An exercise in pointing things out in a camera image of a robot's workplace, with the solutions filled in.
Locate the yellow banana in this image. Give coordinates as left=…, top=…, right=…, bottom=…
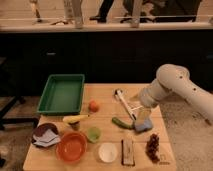
left=63, top=115, right=90, bottom=124

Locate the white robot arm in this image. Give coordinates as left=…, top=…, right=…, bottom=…
left=139, top=64, right=213, bottom=124

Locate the green plastic cup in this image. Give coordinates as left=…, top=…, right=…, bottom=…
left=86, top=127, right=101, bottom=143

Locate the white paper cup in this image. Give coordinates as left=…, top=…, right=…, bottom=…
left=98, top=143, right=118, bottom=163

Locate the small dark cup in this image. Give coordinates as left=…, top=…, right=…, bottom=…
left=70, top=122, right=80, bottom=131

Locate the blue sponge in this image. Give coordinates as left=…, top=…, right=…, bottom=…
left=134, top=118, right=153, bottom=132

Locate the green cucumber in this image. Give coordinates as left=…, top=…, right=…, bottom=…
left=112, top=117, right=134, bottom=130

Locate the brown chocolate bar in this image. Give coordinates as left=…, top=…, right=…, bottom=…
left=121, top=139, right=135, bottom=166

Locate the bunch of dark grapes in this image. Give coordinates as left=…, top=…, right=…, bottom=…
left=146, top=134, right=160, bottom=163

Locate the orange fruit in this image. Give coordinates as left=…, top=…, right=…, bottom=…
left=88, top=100, right=100, bottom=112

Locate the orange plastic bowl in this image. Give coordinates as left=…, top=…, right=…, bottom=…
left=56, top=131, right=87, bottom=164

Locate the green plastic tray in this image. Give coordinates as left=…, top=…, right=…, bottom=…
left=37, top=74, right=85, bottom=116

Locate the folded white cloth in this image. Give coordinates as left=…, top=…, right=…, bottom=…
left=33, top=129, right=60, bottom=147

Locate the dark red plate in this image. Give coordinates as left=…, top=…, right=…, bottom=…
left=32, top=123, right=58, bottom=142

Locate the white handled brush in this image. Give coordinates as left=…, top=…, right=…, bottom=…
left=115, top=89, right=136, bottom=121

